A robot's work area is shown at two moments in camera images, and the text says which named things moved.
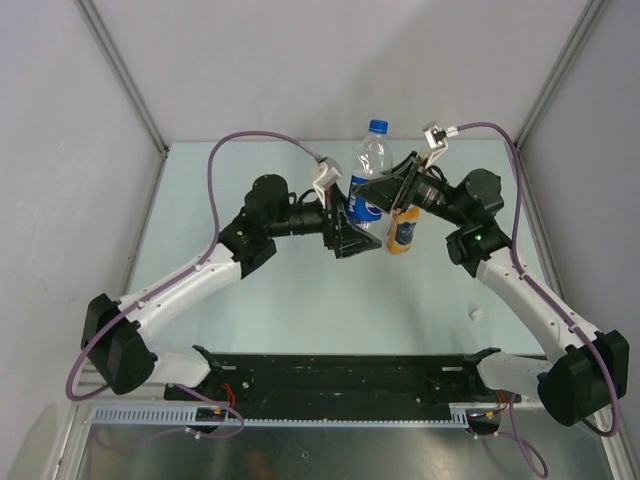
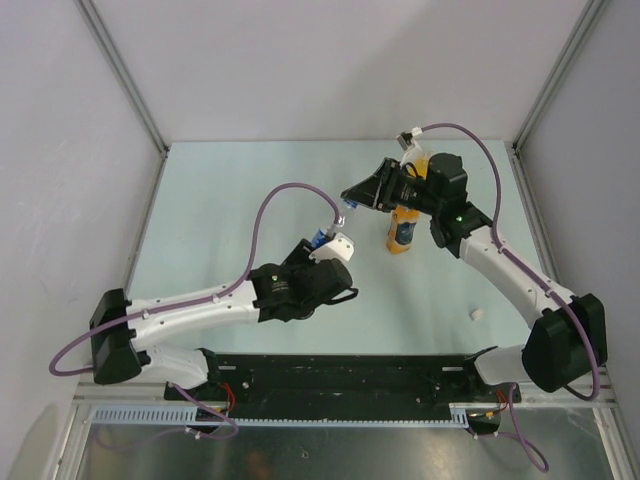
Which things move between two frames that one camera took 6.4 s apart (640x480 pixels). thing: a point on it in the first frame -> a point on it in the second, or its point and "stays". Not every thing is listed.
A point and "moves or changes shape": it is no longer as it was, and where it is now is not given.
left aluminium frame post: (131, 83) stays
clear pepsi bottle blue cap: (373, 157) moves or changes shape
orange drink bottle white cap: (401, 230) stays
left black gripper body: (330, 234) -> (299, 257)
